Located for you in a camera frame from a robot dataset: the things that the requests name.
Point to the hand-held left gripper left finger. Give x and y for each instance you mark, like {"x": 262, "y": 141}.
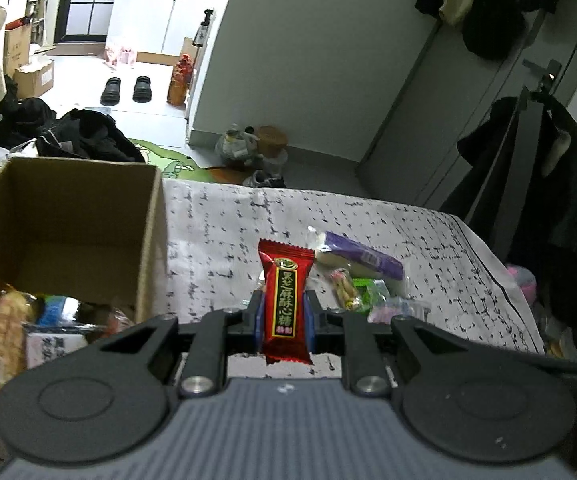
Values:
{"x": 258, "y": 327}

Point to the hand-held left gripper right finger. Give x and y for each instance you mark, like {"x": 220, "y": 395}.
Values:
{"x": 309, "y": 325}

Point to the red candy packet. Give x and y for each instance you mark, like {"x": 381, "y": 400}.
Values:
{"x": 286, "y": 305}

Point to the clear peanut packet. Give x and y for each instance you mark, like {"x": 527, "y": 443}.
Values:
{"x": 346, "y": 290}

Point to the green candy packet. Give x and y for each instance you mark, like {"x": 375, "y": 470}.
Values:
{"x": 371, "y": 292}

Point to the purple snack packet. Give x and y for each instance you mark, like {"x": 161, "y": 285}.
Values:
{"x": 363, "y": 255}

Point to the white snack packet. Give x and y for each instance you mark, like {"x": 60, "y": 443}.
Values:
{"x": 58, "y": 347}

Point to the blue snack packet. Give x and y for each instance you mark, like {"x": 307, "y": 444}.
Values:
{"x": 54, "y": 312}

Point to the brown cardboard box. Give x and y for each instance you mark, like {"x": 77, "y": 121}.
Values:
{"x": 68, "y": 230}

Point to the orange biscuit packet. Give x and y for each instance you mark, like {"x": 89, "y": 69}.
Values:
{"x": 6, "y": 335}

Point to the black-speckled printed bedsheet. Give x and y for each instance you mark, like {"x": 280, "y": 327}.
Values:
{"x": 218, "y": 230}

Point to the grey sneaker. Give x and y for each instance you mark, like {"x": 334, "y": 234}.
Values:
{"x": 263, "y": 180}

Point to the green cartoon rug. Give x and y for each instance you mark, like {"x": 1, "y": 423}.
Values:
{"x": 183, "y": 162}

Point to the clear plastic bag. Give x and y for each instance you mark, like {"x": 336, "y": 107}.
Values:
{"x": 236, "y": 144}

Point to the pink plush item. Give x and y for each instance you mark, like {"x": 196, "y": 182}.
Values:
{"x": 521, "y": 282}

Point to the black jacket pile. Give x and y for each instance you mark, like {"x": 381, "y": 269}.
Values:
{"x": 88, "y": 135}

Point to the brown bottle on floor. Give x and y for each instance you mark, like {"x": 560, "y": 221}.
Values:
{"x": 180, "y": 80}

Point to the black shoe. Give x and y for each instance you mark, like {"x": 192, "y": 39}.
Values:
{"x": 143, "y": 89}
{"x": 111, "y": 91}

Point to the black coat on rack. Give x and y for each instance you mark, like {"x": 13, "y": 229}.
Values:
{"x": 543, "y": 200}

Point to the black spray bottle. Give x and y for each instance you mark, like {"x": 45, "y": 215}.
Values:
{"x": 203, "y": 30}

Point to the pink slippers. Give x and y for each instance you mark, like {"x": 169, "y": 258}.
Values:
{"x": 121, "y": 56}

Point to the black coat with white buttons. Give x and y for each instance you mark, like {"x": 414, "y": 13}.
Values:
{"x": 3, "y": 125}

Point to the white cabinet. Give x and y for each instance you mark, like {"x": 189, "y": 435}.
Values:
{"x": 158, "y": 15}

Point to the cardboard box with white label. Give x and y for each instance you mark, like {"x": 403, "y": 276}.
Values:
{"x": 36, "y": 79}

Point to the hanging dark clothes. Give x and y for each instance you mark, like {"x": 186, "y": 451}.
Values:
{"x": 488, "y": 5}

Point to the cardboard box with red print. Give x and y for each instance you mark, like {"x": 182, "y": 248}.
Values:
{"x": 17, "y": 45}

